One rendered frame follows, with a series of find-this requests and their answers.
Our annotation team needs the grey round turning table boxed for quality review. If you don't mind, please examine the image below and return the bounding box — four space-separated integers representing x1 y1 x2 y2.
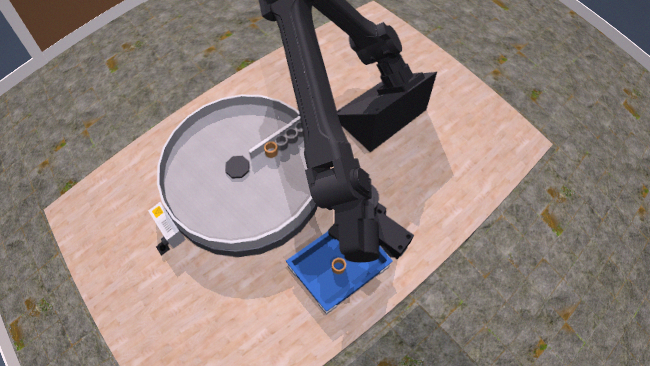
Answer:
148 95 318 257

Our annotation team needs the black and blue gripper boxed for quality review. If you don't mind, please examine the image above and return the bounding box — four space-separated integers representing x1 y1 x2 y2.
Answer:
328 224 339 241

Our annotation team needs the blue open crate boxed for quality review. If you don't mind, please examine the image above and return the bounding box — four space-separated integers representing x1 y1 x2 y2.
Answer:
286 231 393 315

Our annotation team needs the bronze bushing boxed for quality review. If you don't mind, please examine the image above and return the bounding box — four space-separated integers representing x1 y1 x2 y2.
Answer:
332 258 346 274
264 142 278 158

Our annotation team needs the steel bushing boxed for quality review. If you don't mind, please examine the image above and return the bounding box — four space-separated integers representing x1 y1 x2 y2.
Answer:
285 128 298 144
295 121 303 137
275 135 288 151

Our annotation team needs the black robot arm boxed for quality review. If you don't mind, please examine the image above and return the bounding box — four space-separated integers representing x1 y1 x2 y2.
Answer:
259 0 425 263

